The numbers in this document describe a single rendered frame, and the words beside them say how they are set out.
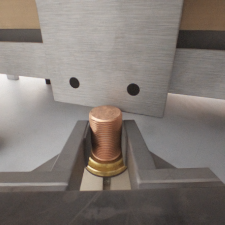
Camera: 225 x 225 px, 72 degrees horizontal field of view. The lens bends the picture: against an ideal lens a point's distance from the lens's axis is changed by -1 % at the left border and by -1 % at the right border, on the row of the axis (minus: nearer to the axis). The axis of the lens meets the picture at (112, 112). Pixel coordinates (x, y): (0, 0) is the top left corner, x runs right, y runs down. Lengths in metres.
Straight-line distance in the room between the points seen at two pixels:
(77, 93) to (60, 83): 0.02
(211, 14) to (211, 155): 0.21
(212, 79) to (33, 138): 0.31
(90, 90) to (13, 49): 0.16
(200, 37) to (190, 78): 0.06
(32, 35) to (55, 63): 0.15
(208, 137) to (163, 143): 0.10
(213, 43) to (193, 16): 0.04
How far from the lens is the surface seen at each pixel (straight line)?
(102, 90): 0.15
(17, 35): 0.34
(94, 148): 0.16
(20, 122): 0.41
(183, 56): 0.19
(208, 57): 0.19
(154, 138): 0.32
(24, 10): 0.32
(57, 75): 0.17
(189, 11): 0.23
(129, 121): 0.15
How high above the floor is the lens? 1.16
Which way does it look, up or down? 29 degrees up
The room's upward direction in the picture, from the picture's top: 180 degrees counter-clockwise
